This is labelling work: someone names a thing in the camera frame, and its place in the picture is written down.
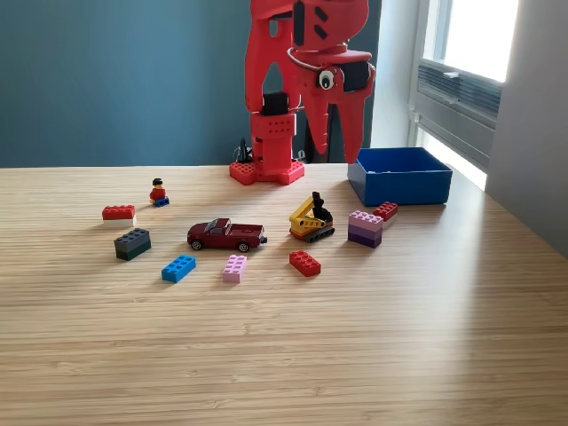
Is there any blue plastic bin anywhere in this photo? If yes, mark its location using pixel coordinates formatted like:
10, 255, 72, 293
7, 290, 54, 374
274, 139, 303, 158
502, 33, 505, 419
347, 146, 454, 208

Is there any black folding rack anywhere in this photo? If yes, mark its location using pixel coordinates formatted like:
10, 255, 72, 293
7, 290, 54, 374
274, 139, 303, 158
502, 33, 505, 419
304, 95, 345, 164

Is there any small red on white bricks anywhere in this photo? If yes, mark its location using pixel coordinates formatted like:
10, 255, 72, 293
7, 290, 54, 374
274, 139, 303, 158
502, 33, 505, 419
372, 201, 399, 231

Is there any pink and purple brick stack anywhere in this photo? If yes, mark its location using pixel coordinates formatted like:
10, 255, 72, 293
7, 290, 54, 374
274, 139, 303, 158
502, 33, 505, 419
347, 209, 384, 249

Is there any small yellow toy digger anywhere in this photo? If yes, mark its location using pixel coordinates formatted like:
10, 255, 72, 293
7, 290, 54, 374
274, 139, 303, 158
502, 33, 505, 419
288, 191, 335, 244

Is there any grey pleated window blind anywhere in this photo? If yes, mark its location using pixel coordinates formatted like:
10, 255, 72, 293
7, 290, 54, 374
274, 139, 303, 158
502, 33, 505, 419
414, 59, 505, 132

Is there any dark red toy pickup truck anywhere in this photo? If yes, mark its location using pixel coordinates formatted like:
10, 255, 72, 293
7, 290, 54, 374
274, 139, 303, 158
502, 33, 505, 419
186, 217, 269, 254

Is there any toy figure red shirt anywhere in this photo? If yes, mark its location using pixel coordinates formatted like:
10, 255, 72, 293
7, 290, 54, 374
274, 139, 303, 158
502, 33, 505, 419
148, 177, 170, 209

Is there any light blue brick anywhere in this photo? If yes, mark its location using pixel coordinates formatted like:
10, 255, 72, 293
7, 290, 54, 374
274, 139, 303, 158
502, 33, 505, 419
161, 254, 197, 284

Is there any red on white brick stack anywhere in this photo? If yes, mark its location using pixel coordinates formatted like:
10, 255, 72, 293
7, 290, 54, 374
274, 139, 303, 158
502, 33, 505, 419
101, 204, 138, 230

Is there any grey on dark green bricks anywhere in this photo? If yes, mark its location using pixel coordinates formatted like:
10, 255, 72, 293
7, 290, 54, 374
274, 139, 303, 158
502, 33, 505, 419
113, 227, 153, 262

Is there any white window frame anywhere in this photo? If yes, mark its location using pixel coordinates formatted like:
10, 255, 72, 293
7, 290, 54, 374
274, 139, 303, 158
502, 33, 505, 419
407, 0, 520, 172

